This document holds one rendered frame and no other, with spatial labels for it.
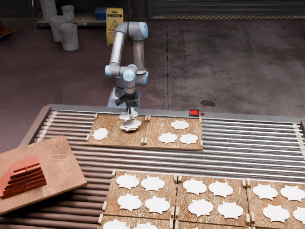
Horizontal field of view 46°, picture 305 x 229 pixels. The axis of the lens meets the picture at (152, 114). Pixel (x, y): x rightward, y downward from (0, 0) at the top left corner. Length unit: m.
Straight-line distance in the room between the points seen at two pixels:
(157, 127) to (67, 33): 3.61
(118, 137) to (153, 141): 0.25
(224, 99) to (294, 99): 0.90
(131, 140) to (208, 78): 2.81
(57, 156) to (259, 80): 3.57
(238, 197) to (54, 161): 1.14
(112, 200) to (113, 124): 0.75
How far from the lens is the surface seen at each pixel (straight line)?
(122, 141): 2.59
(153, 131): 2.67
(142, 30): 2.74
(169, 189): 2.25
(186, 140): 2.57
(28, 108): 4.84
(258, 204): 2.25
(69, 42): 6.10
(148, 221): 2.10
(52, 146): 2.47
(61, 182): 2.21
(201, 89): 4.96
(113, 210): 2.16
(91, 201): 2.26
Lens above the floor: 2.59
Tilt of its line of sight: 36 degrees down
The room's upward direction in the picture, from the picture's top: 1 degrees counter-clockwise
